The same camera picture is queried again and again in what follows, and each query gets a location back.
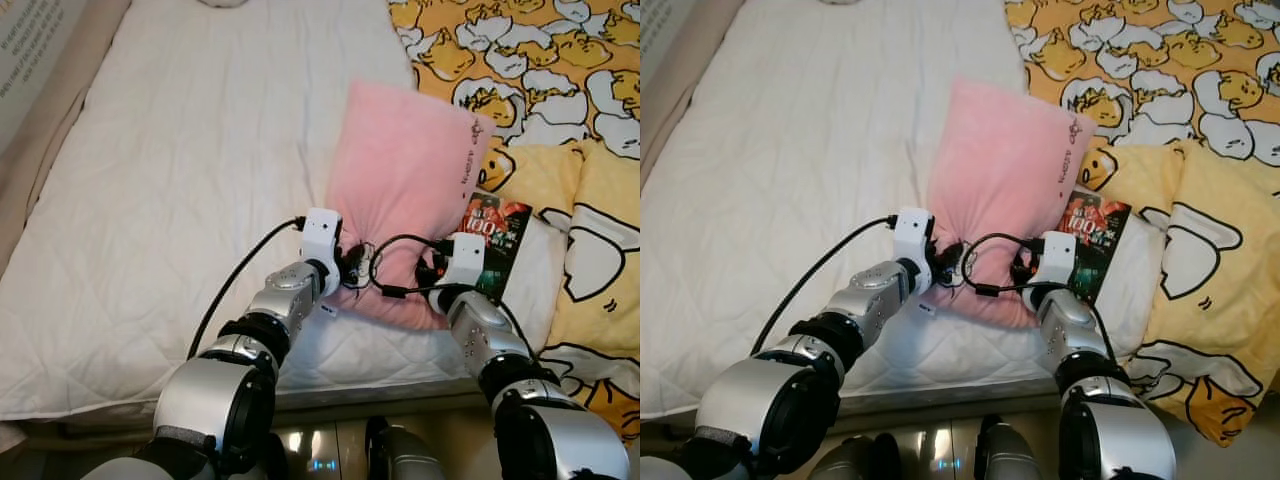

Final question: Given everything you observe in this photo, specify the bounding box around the dark paperback book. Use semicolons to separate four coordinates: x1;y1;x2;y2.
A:
462;192;533;306
1060;188;1133;304

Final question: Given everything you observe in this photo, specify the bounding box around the pink plush pillow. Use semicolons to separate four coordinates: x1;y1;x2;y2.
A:
925;78;1096;331
322;80;496;333

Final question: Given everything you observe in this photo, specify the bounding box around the yellow egg-print blanket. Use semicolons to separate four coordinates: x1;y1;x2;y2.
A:
1003;0;1280;448
388;0;641;443

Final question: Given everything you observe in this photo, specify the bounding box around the silver robot lower body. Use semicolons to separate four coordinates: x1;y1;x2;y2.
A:
270;415;451;480
810;415;1061;480

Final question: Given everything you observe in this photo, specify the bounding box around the white quilted mattress pad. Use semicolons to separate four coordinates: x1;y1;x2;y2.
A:
640;0;1166;421
0;0;566;421

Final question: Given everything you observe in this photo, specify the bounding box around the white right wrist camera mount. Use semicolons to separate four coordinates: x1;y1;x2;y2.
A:
440;232;488;293
1035;232;1078;291

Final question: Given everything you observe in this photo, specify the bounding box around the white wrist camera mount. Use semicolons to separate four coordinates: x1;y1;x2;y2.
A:
893;207;936;291
1035;232;1078;291
300;208;344;291
440;232;488;293

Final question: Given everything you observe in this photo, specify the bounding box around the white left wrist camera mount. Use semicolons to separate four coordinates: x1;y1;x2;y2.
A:
893;207;936;291
300;208;344;291

